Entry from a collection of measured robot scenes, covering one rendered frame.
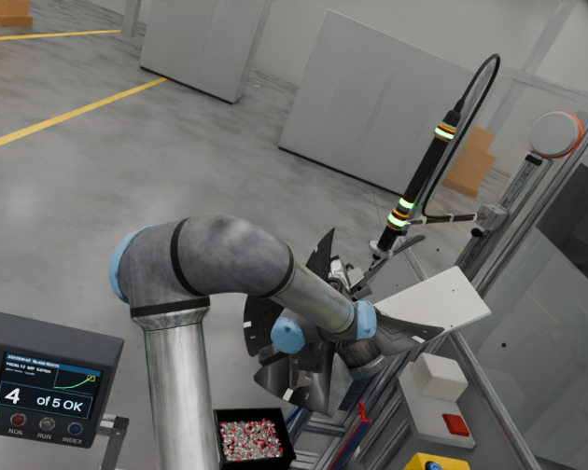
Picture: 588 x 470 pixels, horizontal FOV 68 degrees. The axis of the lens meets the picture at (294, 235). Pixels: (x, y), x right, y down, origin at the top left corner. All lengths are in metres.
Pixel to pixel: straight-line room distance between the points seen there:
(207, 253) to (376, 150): 6.32
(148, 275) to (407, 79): 6.22
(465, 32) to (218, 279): 13.31
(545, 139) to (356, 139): 5.16
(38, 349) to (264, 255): 0.50
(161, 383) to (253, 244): 0.23
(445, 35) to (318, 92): 7.46
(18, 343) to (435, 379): 1.38
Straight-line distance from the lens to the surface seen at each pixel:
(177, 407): 0.66
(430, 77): 6.75
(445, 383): 1.84
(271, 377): 1.29
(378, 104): 6.69
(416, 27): 13.43
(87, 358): 0.92
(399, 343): 1.17
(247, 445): 1.38
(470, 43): 13.80
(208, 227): 0.59
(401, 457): 2.31
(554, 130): 1.76
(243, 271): 0.58
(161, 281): 0.62
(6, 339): 0.95
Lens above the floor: 1.93
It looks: 26 degrees down
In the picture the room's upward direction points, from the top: 23 degrees clockwise
